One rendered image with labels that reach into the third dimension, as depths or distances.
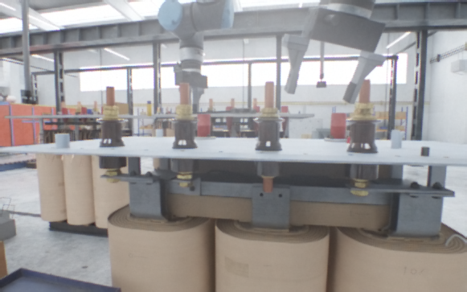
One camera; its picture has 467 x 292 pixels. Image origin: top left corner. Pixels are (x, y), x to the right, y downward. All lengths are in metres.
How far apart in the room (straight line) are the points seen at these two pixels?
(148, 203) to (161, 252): 0.18
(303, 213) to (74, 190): 2.93
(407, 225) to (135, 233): 0.88
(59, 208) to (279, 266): 3.25
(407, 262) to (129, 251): 0.89
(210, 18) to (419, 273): 0.97
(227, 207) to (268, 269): 0.25
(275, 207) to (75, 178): 2.87
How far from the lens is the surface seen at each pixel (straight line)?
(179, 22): 0.82
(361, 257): 0.89
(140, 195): 0.91
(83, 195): 3.41
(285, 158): 0.60
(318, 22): 0.46
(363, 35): 0.50
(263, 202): 0.79
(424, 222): 0.92
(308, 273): 0.87
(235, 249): 0.83
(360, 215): 0.95
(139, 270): 0.99
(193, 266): 0.96
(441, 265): 0.95
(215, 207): 0.92
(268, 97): 0.72
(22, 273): 1.24
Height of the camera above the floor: 1.44
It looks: 5 degrees down
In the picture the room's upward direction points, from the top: straight up
